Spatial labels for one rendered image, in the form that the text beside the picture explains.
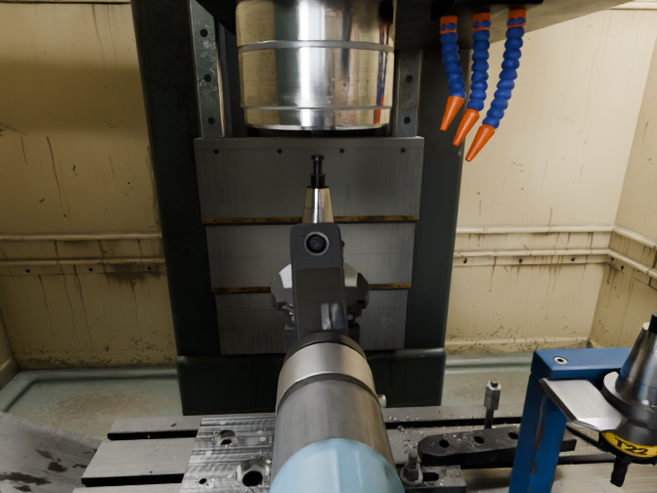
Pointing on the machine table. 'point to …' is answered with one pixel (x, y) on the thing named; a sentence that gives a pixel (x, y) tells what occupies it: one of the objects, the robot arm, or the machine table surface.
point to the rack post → (537, 442)
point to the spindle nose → (316, 63)
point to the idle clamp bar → (434, 456)
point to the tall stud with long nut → (491, 401)
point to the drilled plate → (256, 470)
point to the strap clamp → (453, 480)
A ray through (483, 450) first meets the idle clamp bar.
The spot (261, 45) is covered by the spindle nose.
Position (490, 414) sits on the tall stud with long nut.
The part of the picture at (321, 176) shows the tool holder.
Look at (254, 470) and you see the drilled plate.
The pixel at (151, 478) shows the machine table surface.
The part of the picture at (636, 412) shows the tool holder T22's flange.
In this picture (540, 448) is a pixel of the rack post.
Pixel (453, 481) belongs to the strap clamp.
